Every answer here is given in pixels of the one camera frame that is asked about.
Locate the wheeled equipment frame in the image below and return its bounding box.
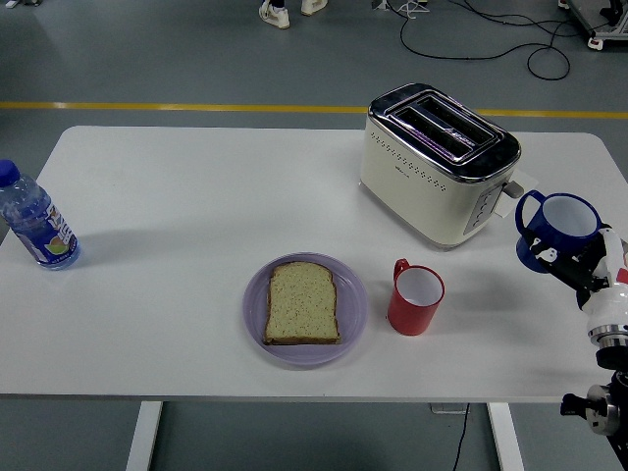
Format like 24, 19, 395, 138
557, 0, 628, 52

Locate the purple round plate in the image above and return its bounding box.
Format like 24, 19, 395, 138
241, 251, 370, 371

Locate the bread slice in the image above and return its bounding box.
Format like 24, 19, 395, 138
262, 261, 342, 346

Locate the white paper sheet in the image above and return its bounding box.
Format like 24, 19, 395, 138
495, 170, 540, 220

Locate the blue enamel cup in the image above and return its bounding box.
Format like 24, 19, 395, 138
513, 189, 603, 275

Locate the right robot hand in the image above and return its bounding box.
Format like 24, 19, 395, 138
523, 226, 628, 332

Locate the white table leg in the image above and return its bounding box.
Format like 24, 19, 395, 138
125, 400, 164, 471
486, 401, 525, 471

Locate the water bottle with blue cap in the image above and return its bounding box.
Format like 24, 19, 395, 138
0, 158, 81, 272

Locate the white wire stand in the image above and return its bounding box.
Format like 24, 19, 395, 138
394, 0, 429, 20

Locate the thin black cable under table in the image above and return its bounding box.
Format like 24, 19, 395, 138
450, 402, 471, 471

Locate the cream chrome toaster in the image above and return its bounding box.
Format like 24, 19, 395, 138
358, 82, 525, 253

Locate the black floor cable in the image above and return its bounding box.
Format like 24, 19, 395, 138
397, 0, 598, 81

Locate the red enamel cup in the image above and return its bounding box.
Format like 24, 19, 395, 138
387, 258, 446, 338

